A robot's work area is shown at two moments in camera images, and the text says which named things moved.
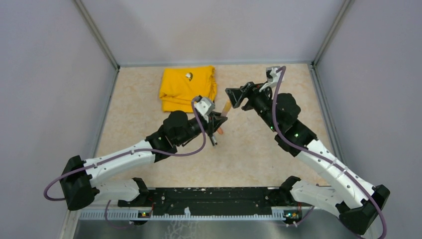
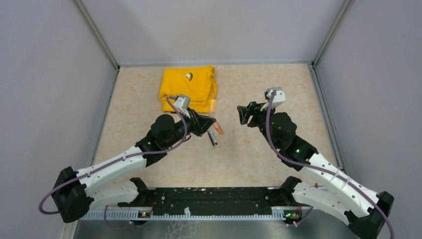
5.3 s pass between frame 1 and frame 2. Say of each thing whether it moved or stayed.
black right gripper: moved
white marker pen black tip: stayed
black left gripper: moved
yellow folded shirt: stayed
